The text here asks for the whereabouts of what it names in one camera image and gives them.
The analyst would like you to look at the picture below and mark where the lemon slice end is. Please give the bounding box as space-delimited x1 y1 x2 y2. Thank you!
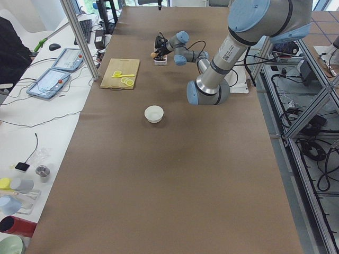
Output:
124 79 134 87

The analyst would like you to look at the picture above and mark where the blue teach pendant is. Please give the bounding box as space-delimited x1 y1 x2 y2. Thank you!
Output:
52 48 84 72
26 68 70 99

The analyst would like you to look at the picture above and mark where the blue teach pendant far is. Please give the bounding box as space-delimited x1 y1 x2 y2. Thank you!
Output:
52 48 84 72

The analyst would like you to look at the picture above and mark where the blue teach pendant near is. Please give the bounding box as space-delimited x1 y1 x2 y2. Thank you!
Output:
26 68 70 99

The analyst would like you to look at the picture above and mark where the yellow plastic knife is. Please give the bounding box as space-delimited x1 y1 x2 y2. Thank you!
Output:
111 74 135 78

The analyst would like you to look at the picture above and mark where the white bowl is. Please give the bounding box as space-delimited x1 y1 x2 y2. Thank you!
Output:
144 105 164 123

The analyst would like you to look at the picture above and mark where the light blue cup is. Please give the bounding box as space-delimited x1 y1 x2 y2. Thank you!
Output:
1 195 22 215

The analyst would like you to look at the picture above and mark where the yellow cup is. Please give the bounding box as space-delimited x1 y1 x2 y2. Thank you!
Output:
0 178 11 190

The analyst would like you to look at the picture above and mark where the black computer mouse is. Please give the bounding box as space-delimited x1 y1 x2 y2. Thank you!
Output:
49 43 61 51

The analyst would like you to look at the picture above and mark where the aluminium frame post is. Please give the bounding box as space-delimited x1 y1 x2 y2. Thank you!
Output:
60 0 99 81

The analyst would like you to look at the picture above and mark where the black square pad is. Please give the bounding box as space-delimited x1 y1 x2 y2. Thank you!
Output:
14 162 30 172

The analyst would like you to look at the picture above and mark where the wooden cutting board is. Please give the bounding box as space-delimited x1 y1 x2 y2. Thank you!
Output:
100 58 140 90

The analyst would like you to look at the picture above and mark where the lemon slice on knife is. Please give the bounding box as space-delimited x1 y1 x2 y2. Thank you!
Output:
112 70 122 77

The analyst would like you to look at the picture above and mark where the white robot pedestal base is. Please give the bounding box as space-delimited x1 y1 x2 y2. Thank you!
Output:
225 66 249 94

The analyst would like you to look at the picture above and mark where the black keyboard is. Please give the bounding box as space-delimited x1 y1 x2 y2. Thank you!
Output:
78 19 92 43

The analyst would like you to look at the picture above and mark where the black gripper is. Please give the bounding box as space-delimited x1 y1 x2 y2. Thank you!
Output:
154 32 168 61

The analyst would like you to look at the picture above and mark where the clear plastic egg box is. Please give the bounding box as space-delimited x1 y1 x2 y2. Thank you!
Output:
154 55 167 66

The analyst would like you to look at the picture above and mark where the small metal cup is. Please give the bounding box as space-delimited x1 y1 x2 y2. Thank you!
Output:
35 165 50 183

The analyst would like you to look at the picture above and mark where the green bowl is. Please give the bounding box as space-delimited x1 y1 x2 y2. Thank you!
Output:
0 235 25 254

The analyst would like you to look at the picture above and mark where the red bottle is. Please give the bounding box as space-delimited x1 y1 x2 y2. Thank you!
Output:
1 215 37 238

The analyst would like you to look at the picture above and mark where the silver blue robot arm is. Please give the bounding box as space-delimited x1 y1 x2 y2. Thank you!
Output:
186 0 313 105
150 31 209 74

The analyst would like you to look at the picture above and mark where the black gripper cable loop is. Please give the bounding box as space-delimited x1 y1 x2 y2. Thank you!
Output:
185 40 207 53

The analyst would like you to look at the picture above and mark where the grey cup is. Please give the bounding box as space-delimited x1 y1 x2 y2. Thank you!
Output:
10 178 34 194

